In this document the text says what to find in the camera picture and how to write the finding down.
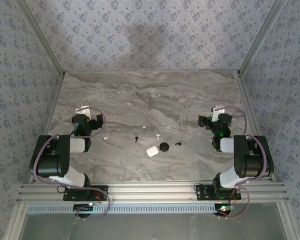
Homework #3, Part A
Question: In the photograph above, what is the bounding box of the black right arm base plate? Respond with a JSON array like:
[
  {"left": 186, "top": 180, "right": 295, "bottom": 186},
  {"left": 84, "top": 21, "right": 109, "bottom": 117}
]
[{"left": 194, "top": 183, "right": 242, "bottom": 202}]

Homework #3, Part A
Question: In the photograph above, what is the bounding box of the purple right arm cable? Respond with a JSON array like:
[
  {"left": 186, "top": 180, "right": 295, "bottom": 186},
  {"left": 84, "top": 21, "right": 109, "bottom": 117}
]
[{"left": 214, "top": 106, "right": 275, "bottom": 221}]

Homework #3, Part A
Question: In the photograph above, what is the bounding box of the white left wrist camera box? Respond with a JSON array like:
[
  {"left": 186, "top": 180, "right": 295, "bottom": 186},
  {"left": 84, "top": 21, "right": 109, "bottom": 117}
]
[{"left": 74, "top": 105, "right": 92, "bottom": 121}]

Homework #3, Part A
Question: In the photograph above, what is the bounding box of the black controller board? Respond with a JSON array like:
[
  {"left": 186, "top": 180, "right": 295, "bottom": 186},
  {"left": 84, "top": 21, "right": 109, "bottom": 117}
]
[
  {"left": 73, "top": 202, "right": 95, "bottom": 217},
  {"left": 213, "top": 203, "right": 235, "bottom": 217}
]

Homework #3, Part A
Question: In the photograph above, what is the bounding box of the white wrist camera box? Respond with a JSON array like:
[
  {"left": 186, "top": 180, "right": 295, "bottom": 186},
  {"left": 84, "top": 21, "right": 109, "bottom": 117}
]
[
  {"left": 74, "top": 105, "right": 92, "bottom": 121},
  {"left": 211, "top": 105, "right": 227, "bottom": 122}
]

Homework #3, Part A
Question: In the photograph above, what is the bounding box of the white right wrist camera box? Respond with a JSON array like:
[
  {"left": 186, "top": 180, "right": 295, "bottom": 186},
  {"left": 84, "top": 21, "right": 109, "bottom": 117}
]
[{"left": 211, "top": 105, "right": 227, "bottom": 122}]

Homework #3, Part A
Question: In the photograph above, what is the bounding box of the aluminium side rail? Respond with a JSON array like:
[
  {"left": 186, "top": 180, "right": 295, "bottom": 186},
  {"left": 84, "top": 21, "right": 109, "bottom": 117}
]
[
  {"left": 43, "top": 72, "right": 66, "bottom": 137},
  {"left": 236, "top": 71, "right": 263, "bottom": 137}
]

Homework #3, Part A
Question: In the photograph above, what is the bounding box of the grey slotted cable duct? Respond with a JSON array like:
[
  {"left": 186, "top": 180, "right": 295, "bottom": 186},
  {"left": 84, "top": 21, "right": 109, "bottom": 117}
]
[{"left": 26, "top": 202, "right": 232, "bottom": 215}]

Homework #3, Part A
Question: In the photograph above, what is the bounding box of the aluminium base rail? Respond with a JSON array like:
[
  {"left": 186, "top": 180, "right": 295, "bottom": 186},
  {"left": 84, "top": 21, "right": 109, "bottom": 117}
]
[{"left": 16, "top": 181, "right": 290, "bottom": 203}]

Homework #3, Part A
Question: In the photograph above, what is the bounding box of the aluminium corner post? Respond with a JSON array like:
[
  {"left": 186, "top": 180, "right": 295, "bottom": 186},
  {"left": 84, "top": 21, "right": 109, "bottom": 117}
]
[
  {"left": 14, "top": 0, "right": 66, "bottom": 76},
  {"left": 236, "top": 0, "right": 289, "bottom": 76}
]

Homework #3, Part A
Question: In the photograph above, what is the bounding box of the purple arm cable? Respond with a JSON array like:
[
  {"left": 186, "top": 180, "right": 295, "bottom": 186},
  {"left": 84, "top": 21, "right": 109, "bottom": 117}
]
[
  {"left": 32, "top": 106, "right": 112, "bottom": 221},
  {"left": 214, "top": 106, "right": 275, "bottom": 221}
]

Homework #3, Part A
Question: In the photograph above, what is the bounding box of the white earbud charging case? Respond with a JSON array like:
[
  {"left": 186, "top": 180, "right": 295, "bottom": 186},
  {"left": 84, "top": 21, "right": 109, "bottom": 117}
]
[{"left": 146, "top": 145, "right": 159, "bottom": 158}]

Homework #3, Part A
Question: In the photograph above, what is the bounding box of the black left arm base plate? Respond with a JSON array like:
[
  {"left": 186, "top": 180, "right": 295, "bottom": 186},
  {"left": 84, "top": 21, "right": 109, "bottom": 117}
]
[{"left": 62, "top": 184, "right": 109, "bottom": 202}]

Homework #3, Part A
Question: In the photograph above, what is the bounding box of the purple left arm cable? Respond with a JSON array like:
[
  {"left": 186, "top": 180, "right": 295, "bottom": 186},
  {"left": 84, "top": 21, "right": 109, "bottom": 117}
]
[{"left": 32, "top": 106, "right": 112, "bottom": 221}]

